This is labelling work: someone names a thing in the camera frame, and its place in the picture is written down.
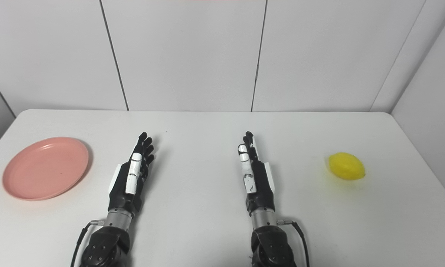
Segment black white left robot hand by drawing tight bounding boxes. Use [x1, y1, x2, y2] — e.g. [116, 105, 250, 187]
[108, 132, 156, 218]

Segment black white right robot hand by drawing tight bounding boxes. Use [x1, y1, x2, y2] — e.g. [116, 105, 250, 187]
[237, 131, 277, 216]

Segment pink round plate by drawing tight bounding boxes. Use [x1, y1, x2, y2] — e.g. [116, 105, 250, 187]
[2, 137, 90, 201]

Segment yellow lemon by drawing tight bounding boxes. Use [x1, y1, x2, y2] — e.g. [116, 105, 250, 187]
[328, 152, 366, 181]

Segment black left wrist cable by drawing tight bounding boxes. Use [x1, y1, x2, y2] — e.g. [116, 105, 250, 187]
[70, 220, 106, 267]

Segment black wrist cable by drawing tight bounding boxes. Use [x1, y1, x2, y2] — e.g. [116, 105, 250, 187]
[277, 220, 311, 267]
[70, 220, 106, 267]

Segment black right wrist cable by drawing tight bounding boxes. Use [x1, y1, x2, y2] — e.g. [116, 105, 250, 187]
[277, 220, 311, 267]

